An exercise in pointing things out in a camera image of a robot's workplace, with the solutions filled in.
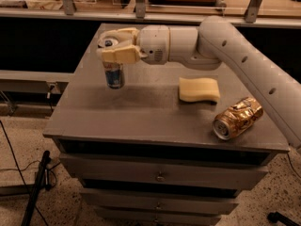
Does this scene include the silver redbull can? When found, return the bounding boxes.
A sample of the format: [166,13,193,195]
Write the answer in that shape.
[97,36,126,90]

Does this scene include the black floor cable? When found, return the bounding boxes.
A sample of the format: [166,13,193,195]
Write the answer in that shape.
[0,120,51,226]

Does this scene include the black stand foot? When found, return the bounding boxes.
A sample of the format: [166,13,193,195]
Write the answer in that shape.
[267,212,300,226]

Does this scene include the black tripod leg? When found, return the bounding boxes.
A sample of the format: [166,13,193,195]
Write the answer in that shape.
[22,151,50,226]

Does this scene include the crushed gold soda can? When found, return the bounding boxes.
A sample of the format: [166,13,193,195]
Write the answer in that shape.
[212,97,263,140]

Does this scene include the grey metal shelf rail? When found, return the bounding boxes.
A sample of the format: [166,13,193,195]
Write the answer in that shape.
[0,8,301,29]

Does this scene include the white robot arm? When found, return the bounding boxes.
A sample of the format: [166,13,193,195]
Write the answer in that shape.
[97,16,301,149]

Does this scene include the yellow sponge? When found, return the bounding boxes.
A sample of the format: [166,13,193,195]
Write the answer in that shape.
[179,77,220,103]

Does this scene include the grey drawer cabinet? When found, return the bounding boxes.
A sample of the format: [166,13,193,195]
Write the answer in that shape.
[42,23,290,226]

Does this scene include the top drawer knob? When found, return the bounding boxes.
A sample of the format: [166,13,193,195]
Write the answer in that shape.
[155,171,166,183]

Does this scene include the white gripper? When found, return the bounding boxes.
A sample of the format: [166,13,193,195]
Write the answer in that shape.
[96,25,169,65]

